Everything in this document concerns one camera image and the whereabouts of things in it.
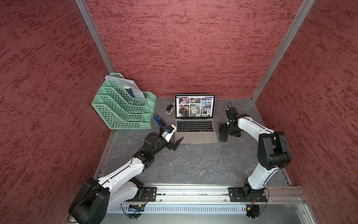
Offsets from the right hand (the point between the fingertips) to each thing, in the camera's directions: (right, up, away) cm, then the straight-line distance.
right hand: (226, 134), depth 94 cm
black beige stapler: (-40, +18, +16) cm, 47 cm away
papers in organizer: (-69, +32, +10) cm, 77 cm away
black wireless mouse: (-1, -3, +3) cm, 5 cm away
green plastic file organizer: (-73, +18, +1) cm, 75 cm away
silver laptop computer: (-21, +13, +11) cm, 28 cm away
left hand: (-34, +2, -13) cm, 37 cm away
